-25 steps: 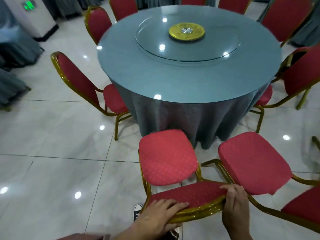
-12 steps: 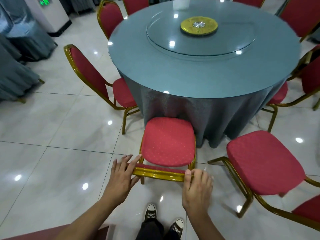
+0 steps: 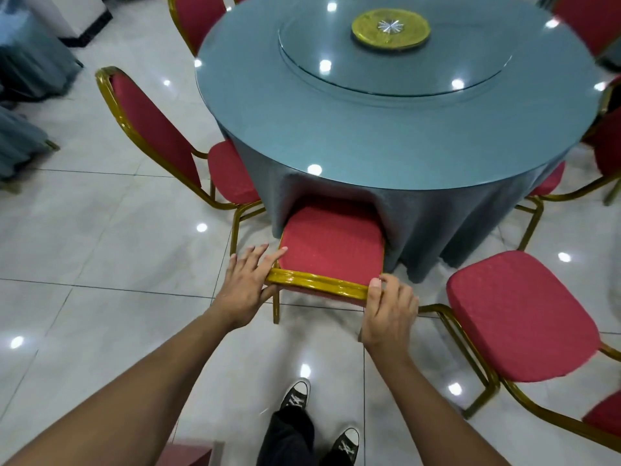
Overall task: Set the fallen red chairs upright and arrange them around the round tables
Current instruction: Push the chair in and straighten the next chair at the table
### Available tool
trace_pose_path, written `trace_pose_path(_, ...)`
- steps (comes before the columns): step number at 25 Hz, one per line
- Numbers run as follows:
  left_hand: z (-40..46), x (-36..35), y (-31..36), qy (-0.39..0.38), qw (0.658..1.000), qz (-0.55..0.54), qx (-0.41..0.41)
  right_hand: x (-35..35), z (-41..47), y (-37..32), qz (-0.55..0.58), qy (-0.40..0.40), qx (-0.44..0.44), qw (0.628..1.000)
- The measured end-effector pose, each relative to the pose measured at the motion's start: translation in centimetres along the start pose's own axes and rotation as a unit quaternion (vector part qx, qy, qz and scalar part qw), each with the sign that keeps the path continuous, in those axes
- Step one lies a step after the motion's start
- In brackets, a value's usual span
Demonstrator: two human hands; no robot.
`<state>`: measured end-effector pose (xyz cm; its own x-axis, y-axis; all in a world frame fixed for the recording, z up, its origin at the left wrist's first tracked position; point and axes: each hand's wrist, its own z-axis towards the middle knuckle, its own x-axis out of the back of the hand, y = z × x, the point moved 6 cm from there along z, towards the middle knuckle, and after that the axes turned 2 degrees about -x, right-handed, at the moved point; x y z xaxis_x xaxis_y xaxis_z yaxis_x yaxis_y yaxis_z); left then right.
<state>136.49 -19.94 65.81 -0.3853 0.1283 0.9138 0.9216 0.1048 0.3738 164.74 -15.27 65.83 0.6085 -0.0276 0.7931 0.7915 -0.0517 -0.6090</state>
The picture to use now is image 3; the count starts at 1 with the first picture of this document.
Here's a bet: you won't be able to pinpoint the glass lazy susan turntable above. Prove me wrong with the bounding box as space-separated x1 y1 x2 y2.
278 0 514 98

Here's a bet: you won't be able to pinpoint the blue round table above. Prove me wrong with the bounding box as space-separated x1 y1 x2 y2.
195 0 605 285

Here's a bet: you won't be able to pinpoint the person's left forearm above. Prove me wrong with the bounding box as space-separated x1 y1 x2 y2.
2 310 234 466

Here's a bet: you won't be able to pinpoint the black white canvas sneaker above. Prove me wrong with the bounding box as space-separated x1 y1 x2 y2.
331 427 361 464
280 378 311 412

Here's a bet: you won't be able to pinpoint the grey-blue tablecloth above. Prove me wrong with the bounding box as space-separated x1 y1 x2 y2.
195 0 605 285

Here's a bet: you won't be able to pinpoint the black trousers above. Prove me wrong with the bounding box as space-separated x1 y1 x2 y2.
256 407 358 466

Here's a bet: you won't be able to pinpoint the person's right forearm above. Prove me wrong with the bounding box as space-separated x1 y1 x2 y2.
366 344 510 466

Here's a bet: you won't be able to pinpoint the person's left hand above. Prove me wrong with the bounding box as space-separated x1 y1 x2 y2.
209 243 288 331

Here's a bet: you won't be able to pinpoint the person's right hand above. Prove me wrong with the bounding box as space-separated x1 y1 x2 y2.
360 274 420 357

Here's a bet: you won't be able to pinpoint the yellow turntable base disc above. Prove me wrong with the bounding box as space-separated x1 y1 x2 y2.
351 8 431 52

